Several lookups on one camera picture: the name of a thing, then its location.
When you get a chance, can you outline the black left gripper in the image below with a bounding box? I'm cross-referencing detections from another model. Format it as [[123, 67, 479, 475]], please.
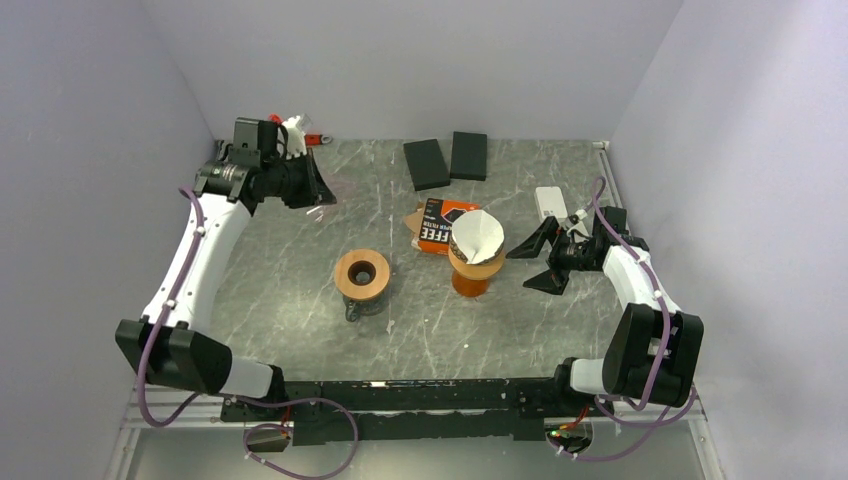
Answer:
[[262, 147, 336, 209]]

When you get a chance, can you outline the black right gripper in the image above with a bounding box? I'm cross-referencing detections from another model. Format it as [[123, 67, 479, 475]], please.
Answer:
[[506, 217, 598, 295]]

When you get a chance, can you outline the wooden dripper holder ring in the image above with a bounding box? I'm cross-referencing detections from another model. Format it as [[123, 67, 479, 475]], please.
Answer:
[[448, 248, 507, 283]]

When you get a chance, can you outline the white paper coffee filter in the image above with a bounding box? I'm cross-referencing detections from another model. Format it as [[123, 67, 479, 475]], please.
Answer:
[[450, 210, 505, 265]]

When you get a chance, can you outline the orange glass carafe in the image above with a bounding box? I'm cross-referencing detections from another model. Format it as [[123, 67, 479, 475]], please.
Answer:
[[451, 271, 491, 298]]

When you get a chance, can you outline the clear glass ribbed dripper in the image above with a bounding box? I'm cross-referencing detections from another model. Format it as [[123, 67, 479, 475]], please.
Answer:
[[450, 229, 505, 265]]

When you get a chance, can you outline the orange coffee filter box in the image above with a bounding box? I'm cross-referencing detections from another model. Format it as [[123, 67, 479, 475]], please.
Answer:
[[403, 198, 480, 256]]

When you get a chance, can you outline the clear glass jar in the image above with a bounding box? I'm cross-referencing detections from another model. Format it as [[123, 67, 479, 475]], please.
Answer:
[[343, 292, 388, 323]]

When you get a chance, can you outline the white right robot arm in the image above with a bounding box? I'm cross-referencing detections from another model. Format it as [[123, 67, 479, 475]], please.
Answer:
[[506, 207, 704, 415]]

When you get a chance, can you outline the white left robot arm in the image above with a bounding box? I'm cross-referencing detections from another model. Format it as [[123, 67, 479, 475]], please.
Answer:
[[115, 115, 336, 420]]

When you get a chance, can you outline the small white box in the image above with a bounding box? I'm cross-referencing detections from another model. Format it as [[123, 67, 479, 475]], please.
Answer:
[[534, 186, 569, 224]]

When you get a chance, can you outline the left black foam block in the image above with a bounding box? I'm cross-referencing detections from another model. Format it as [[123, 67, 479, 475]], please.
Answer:
[[403, 139, 450, 191]]

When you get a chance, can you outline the black foam block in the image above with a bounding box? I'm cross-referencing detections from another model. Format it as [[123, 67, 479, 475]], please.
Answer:
[[450, 132, 488, 181], [403, 139, 450, 191]]

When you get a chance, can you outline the right black foam block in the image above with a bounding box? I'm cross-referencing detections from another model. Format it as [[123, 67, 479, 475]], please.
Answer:
[[450, 132, 488, 181]]

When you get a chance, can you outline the orange handled adjustable wrench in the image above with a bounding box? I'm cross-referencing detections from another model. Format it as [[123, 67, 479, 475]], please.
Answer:
[[305, 134, 333, 147]]

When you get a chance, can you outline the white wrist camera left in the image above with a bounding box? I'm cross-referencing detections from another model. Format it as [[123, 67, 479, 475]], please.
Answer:
[[267, 114, 310, 160]]

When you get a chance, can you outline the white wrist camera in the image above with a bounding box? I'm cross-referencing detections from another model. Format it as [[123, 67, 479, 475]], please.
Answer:
[[567, 209, 589, 238], [267, 114, 310, 160]]

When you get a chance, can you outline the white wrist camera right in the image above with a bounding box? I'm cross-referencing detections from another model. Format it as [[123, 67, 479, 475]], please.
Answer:
[[567, 209, 589, 238]]

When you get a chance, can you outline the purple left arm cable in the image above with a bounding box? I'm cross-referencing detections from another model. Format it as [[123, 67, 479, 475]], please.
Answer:
[[135, 187, 207, 429]]

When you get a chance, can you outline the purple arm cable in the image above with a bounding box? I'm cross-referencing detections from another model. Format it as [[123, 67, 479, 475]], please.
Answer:
[[135, 187, 207, 429], [549, 175, 698, 464]]

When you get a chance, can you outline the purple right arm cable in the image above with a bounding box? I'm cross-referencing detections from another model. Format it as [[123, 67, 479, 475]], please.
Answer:
[[549, 175, 698, 464]]

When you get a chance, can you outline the black table edge rail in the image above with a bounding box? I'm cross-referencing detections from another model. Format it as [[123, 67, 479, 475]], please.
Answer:
[[221, 377, 600, 446]]

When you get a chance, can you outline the aluminium frame rail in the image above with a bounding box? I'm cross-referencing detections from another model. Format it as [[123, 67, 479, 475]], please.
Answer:
[[104, 386, 224, 479]]

